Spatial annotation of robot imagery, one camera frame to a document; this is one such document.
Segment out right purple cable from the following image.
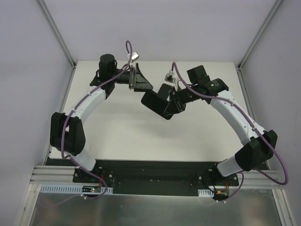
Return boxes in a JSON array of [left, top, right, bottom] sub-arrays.
[[168, 62, 289, 204]]

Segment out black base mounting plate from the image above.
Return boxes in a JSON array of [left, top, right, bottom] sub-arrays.
[[72, 160, 238, 196]]

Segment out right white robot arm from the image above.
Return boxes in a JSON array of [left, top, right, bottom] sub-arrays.
[[163, 63, 277, 178]]

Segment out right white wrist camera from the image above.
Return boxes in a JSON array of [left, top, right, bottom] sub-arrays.
[[164, 70, 176, 84]]

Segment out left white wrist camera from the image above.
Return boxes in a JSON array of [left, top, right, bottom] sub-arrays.
[[127, 51, 139, 63]]

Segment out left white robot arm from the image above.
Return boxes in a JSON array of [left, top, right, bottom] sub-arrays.
[[50, 54, 153, 171]]

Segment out aluminium frame rail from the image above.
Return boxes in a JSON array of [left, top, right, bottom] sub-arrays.
[[30, 165, 75, 184]]

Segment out right white cable duct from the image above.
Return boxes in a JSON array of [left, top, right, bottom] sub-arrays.
[[198, 189, 214, 198]]

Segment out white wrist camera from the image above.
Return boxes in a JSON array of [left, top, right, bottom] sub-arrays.
[[164, 70, 176, 84], [127, 51, 139, 63]]

